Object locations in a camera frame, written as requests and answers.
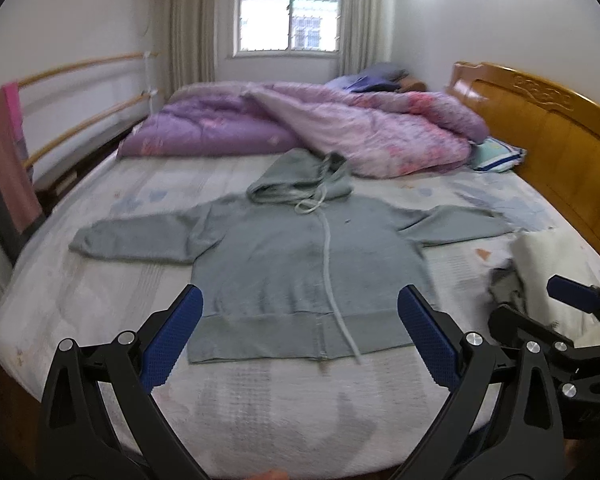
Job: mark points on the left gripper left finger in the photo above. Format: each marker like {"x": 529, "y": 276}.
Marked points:
{"x": 76, "y": 439}

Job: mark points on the grey green hoodie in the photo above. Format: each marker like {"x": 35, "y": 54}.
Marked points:
{"x": 298, "y": 266}

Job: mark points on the right striped curtain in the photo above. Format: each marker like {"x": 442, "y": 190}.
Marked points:
{"x": 364, "y": 30}

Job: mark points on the wooden headboard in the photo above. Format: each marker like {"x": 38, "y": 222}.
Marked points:
{"x": 558, "y": 127}

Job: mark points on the upper wooden rail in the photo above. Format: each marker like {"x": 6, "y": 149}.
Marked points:
{"x": 83, "y": 65}

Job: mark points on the folded white clothes stack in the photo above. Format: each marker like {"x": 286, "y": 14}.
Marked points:
{"x": 535, "y": 257}

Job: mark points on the wooden rail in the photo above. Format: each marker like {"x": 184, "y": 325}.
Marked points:
{"x": 83, "y": 65}
{"x": 87, "y": 123}

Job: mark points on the blue white striped pillow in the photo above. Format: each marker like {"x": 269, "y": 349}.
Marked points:
{"x": 494, "y": 155}

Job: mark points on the striped curtain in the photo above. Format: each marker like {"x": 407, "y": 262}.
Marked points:
{"x": 364, "y": 30}
{"x": 188, "y": 40}

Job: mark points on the window with metal bars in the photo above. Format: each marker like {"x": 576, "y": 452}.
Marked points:
{"x": 287, "y": 26}

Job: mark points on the lower wooden rail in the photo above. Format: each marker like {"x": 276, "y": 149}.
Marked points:
{"x": 87, "y": 123}

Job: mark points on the dark blue pillow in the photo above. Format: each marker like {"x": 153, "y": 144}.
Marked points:
{"x": 376, "y": 78}

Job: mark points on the purple floral quilt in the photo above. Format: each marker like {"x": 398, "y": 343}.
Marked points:
{"x": 382, "y": 135}

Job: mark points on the left striped curtain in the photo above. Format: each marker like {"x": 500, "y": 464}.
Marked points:
{"x": 188, "y": 40}

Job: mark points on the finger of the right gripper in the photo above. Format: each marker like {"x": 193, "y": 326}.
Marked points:
{"x": 574, "y": 294}

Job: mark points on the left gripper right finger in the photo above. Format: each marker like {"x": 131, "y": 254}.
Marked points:
{"x": 501, "y": 418}

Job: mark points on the pink red hanging towel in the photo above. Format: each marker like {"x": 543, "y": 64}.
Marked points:
{"x": 20, "y": 210}

